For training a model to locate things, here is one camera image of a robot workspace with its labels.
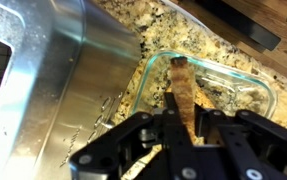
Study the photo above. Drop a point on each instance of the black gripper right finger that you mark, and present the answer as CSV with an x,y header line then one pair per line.
x,y
249,140

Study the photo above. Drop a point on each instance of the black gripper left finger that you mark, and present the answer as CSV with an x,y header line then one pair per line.
x,y
116,143

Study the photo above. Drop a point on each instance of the bread slice with dark crust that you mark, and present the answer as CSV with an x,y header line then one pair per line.
x,y
183,90

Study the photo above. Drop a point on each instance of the brown bread slice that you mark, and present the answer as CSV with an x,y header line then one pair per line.
x,y
204,100

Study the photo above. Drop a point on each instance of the stainless steel two-slot toaster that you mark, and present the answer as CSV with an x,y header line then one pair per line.
x,y
66,66

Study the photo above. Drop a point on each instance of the clear glass baking dish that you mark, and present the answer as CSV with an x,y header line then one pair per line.
x,y
236,86

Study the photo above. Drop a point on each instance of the black metal stand base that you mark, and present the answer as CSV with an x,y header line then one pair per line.
x,y
249,33

